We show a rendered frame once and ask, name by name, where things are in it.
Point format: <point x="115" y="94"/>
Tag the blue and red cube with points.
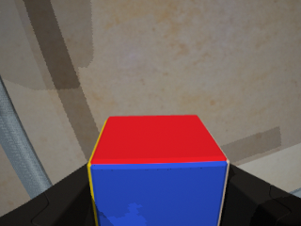
<point x="157" y="171"/>

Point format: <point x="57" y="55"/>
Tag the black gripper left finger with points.
<point x="67" y="203"/>

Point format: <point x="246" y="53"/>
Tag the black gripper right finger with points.
<point x="250" y="201"/>

